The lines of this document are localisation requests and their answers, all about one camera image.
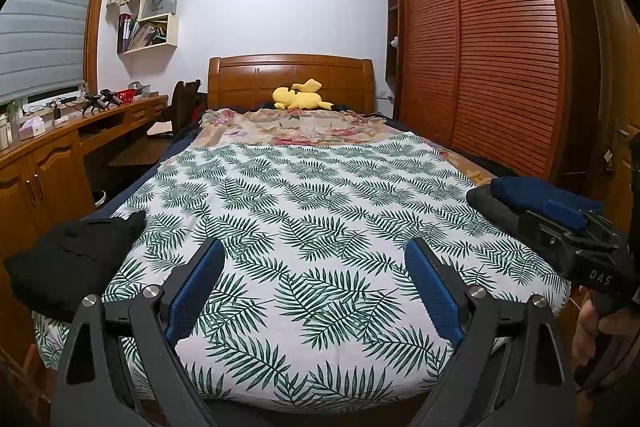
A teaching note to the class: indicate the wooden window frame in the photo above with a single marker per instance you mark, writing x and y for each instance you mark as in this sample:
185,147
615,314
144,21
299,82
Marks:
97,22

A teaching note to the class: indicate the person's right hand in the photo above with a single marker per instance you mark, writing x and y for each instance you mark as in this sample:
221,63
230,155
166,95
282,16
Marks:
584,332

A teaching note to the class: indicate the dark grey folded garment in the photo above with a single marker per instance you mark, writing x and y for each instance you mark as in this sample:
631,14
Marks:
492,212

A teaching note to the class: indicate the leaf print bedsheet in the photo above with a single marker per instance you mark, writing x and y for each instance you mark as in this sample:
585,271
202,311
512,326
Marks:
300,232

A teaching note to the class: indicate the wooden louvred wardrobe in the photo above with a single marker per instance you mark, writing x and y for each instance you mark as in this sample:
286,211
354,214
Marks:
500,57

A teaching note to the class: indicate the small waste bin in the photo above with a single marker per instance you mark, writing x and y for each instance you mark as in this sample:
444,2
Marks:
99,199

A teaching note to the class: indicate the pink tissue box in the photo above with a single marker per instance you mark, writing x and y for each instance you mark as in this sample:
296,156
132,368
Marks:
31,128

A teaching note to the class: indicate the white paper bag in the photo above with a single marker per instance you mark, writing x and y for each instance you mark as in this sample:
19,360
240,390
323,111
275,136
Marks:
159,3

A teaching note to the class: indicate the floral blanket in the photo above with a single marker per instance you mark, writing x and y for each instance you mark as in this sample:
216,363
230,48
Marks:
290,127

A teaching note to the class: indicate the wooden desk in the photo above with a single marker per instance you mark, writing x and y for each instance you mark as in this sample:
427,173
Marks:
45,177

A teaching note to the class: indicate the black folded garment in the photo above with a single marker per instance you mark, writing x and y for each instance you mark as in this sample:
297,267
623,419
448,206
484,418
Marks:
65,257

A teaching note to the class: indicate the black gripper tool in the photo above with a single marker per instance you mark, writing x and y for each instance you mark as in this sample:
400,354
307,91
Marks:
100,101

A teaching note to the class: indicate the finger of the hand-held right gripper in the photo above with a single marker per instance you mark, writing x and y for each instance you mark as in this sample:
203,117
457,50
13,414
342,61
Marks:
565,214

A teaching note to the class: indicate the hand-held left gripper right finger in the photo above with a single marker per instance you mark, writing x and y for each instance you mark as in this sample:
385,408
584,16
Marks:
435,294

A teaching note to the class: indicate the yellow plush toy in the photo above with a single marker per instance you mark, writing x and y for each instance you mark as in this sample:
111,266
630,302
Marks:
297,98

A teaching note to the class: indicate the white wall shelf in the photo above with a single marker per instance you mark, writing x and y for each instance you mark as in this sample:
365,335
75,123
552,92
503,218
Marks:
167,34

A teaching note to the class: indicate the wooden bed headboard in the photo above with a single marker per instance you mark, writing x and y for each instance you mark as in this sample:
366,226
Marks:
245,79

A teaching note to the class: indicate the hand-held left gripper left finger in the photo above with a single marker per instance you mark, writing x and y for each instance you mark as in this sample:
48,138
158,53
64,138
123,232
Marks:
192,294

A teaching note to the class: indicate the wooden door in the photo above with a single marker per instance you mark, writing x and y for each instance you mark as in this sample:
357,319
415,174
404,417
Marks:
617,82

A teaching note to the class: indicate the small white plush figure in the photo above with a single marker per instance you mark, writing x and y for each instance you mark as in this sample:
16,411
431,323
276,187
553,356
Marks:
395,42

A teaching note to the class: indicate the grey window blind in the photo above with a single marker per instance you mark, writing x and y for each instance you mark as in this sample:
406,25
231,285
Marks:
45,22

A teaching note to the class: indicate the red basket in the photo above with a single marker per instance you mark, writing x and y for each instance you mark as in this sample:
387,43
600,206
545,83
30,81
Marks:
125,95

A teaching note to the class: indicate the dark wooden chair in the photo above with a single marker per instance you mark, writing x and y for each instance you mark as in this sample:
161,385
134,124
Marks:
182,104

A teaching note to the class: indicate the navy blue suit jacket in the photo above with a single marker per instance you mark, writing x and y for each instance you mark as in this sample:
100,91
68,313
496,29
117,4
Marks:
515,189

